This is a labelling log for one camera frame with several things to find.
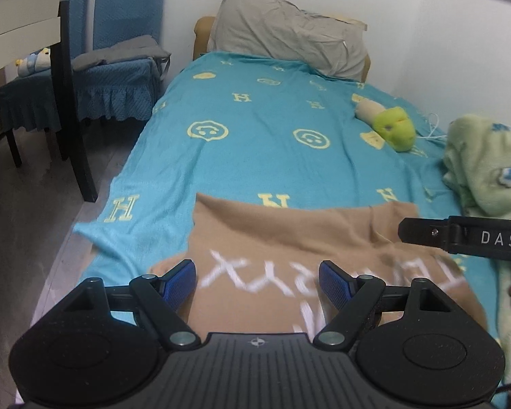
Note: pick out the grey pillow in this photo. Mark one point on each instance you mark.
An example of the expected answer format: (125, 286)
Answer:
(281, 30)

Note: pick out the teal patterned bed sheet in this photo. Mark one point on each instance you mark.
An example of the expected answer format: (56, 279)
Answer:
(264, 132)

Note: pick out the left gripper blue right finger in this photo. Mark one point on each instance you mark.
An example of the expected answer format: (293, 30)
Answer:
(355, 300)

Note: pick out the small penguin plush toy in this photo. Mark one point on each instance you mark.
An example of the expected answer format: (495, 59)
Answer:
(34, 63)

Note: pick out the tan brown garment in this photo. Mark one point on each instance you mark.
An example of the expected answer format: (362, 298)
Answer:
(257, 266)

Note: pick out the grey cloth on chair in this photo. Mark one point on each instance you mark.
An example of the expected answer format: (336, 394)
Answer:
(136, 48)

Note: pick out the green turtle plush toy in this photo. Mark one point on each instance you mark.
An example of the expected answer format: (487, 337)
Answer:
(392, 126)

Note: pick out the light green dinosaur blanket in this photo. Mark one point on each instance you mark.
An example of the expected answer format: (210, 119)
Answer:
(477, 158)

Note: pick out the blue covered chair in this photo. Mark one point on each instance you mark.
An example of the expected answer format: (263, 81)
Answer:
(121, 76)
(28, 100)

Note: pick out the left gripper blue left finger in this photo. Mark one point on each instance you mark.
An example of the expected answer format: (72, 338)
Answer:
(158, 300)

